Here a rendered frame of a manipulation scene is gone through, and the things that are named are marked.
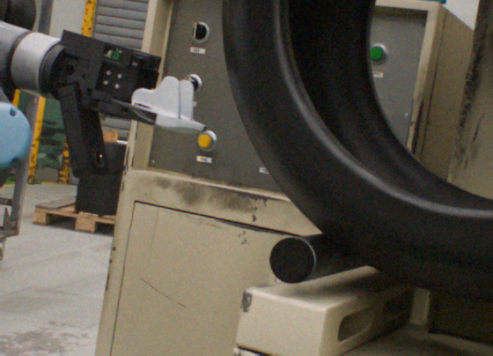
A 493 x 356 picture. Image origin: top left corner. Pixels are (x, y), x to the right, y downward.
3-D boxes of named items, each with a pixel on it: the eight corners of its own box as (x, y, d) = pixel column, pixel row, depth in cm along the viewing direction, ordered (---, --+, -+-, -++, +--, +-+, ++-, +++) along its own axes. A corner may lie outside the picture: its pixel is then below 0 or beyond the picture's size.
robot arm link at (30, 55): (4, 88, 116) (45, 94, 124) (34, 98, 115) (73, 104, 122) (19, 27, 116) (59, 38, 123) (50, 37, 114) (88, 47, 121)
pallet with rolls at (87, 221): (76, 210, 839) (89, 125, 835) (166, 226, 832) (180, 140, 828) (31, 223, 719) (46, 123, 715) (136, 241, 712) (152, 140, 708)
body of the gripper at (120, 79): (136, 50, 109) (51, 25, 114) (116, 123, 110) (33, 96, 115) (168, 59, 116) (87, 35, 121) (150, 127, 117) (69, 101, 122)
